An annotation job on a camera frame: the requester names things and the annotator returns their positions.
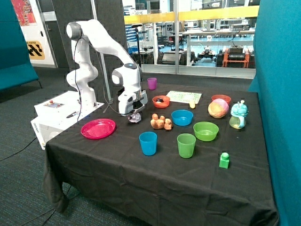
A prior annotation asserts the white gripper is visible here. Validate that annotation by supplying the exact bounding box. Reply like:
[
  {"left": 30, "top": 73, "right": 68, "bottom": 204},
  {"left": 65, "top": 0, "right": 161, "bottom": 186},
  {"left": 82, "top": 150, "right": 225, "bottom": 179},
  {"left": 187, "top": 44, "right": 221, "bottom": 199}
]
[{"left": 118, "top": 90, "right": 148, "bottom": 119}]

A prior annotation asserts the paper ball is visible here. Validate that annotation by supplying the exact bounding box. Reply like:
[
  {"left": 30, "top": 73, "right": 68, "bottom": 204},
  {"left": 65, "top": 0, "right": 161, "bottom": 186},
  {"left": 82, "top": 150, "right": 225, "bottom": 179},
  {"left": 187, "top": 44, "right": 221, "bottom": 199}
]
[{"left": 128, "top": 113, "right": 141, "bottom": 123}]

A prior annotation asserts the black toy in bowl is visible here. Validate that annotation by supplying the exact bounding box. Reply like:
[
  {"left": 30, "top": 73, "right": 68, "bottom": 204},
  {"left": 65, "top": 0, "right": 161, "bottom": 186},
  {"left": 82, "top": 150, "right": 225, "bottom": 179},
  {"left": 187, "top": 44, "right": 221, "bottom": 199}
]
[{"left": 156, "top": 98, "right": 164, "bottom": 103}]

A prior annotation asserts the blue plastic cup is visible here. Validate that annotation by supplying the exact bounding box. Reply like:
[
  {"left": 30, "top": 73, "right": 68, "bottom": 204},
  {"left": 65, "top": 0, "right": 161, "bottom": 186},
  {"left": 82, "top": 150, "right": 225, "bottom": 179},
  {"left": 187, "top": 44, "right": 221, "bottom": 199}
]
[{"left": 139, "top": 131, "right": 158, "bottom": 156}]

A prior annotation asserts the orange plastic bowl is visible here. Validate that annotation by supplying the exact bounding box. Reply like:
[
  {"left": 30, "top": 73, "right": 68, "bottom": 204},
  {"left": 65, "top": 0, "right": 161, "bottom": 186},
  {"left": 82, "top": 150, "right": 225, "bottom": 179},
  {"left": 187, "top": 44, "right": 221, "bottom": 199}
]
[{"left": 152, "top": 95, "right": 170, "bottom": 108}]

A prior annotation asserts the brown plush toy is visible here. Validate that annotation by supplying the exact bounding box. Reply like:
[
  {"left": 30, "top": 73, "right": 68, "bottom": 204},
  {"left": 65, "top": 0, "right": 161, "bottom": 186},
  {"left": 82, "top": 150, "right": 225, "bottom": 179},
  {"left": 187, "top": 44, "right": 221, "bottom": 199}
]
[{"left": 150, "top": 113, "right": 173, "bottom": 130}]

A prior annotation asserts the purple plastic cup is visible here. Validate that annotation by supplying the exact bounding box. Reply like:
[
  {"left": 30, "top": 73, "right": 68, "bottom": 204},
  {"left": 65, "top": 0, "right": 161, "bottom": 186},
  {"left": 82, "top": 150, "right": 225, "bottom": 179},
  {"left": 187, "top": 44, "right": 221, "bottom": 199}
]
[{"left": 147, "top": 78, "right": 157, "bottom": 90}]

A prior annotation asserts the pink plastic plate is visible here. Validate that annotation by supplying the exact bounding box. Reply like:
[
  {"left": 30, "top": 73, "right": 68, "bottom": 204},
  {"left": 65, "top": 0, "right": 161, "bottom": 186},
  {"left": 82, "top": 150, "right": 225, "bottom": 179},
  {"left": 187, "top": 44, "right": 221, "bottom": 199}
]
[{"left": 80, "top": 119, "right": 116, "bottom": 139}]

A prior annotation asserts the blue plastic bowl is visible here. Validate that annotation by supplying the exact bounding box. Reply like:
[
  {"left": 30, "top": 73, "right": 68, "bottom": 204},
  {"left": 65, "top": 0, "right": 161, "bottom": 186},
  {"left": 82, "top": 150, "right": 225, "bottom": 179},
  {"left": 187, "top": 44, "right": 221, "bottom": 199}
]
[{"left": 171, "top": 110, "right": 194, "bottom": 126}]

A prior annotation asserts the green patterned board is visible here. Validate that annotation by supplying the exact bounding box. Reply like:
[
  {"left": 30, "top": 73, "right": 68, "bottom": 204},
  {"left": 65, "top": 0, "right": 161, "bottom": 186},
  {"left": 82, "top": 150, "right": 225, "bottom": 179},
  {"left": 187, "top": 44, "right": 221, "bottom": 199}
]
[{"left": 166, "top": 90, "right": 202, "bottom": 104}]

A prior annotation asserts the yellow toy piece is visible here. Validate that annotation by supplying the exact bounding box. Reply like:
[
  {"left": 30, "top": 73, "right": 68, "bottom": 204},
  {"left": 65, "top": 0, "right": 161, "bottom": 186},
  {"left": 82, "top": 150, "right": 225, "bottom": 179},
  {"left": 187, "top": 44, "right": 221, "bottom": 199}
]
[{"left": 189, "top": 100, "right": 196, "bottom": 109}]

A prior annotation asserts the green plastic cup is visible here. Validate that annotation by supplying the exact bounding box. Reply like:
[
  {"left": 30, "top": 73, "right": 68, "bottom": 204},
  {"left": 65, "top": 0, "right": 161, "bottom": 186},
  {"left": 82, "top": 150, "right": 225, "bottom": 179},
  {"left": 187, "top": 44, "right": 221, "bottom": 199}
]
[{"left": 177, "top": 133, "right": 196, "bottom": 159}]

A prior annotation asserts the black pen on box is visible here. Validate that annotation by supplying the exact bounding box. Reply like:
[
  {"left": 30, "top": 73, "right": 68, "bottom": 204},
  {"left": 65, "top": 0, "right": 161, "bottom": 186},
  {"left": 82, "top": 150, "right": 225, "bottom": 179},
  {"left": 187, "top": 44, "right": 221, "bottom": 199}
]
[{"left": 66, "top": 112, "right": 79, "bottom": 118}]

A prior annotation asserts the green plastic bowl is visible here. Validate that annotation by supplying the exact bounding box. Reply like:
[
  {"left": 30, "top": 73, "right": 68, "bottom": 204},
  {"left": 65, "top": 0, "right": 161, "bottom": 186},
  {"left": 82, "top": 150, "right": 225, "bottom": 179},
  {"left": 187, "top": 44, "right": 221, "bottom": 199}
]
[{"left": 193, "top": 121, "right": 219, "bottom": 142}]

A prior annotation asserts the black tablecloth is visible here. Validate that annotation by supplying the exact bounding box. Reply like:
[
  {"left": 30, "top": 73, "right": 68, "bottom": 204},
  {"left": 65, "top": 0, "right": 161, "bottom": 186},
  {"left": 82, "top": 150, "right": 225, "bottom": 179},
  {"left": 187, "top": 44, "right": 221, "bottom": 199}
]
[{"left": 43, "top": 84, "right": 279, "bottom": 226}]

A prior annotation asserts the pink yellow soft ball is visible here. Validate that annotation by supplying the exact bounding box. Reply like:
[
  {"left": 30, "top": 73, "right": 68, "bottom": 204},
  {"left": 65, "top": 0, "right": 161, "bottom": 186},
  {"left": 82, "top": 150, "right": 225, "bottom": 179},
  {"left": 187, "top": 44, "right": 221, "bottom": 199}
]
[{"left": 208, "top": 99, "right": 229, "bottom": 119}]

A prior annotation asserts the white robot control box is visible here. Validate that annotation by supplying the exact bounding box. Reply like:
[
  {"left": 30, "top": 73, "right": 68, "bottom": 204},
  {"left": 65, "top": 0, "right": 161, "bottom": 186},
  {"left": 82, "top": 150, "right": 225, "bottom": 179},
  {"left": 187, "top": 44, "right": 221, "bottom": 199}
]
[{"left": 31, "top": 91, "right": 103, "bottom": 150}]

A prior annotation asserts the red plastic bowl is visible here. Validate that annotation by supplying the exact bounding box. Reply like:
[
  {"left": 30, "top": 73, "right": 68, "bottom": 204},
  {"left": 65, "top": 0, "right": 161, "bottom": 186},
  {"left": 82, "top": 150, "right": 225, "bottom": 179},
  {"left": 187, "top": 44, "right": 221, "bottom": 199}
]
[{"left": 211, "top": 94, "right": 231, "bottom": 105}]

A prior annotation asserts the green toy block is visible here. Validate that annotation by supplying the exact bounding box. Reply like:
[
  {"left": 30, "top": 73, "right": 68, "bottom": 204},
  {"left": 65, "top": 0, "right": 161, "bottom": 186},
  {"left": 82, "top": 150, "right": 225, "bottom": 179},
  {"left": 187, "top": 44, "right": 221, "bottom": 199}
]
[{"left": 219, "top": 152, "right": 230, "bottom": 169}]

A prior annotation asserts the blue toddler sippy cup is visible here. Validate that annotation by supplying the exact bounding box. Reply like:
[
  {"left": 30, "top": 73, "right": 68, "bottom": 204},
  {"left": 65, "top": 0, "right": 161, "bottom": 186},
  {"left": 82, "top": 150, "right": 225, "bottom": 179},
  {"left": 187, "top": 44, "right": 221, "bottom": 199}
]
[{"left": 229, "top": 100, "right": 248, "bottom": 129}]

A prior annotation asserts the yellow black warning sign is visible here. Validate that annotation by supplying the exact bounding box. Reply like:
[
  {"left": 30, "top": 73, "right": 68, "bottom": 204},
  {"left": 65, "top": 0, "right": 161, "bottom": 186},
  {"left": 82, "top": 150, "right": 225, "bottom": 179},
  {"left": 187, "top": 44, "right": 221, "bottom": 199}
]
[{"left": 26, "top": 40, "right": 45, "bottom": 60}]

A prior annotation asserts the teal sofa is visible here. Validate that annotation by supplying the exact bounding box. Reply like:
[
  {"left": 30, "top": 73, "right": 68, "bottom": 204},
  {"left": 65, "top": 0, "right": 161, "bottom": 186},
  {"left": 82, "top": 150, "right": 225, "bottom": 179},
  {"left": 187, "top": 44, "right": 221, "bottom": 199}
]
[{"left": 0, "top": 0, "right": 39, "bottom": 91}]

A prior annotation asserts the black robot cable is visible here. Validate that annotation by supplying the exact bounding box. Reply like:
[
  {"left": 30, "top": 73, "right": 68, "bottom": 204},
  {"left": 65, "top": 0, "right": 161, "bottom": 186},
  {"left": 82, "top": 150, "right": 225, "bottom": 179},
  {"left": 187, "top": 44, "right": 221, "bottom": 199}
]
[{"left": 73, "top": 35, "right": 125, "bottom": 122}]

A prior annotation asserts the teal partition wall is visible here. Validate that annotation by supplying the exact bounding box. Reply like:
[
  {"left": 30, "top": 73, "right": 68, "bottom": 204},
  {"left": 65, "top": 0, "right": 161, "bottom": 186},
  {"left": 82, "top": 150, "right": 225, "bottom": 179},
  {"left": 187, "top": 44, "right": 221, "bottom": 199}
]
[{"left": 249, "top": 0, "right": 301, "bottom": 226}]

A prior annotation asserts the red wall poster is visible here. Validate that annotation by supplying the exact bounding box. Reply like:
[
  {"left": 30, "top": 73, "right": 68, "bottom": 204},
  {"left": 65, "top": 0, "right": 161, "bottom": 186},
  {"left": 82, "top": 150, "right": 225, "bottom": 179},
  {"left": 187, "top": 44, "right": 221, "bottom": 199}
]
[{"left": 11, "top": 0, "right": 37, "bottom": 26}]

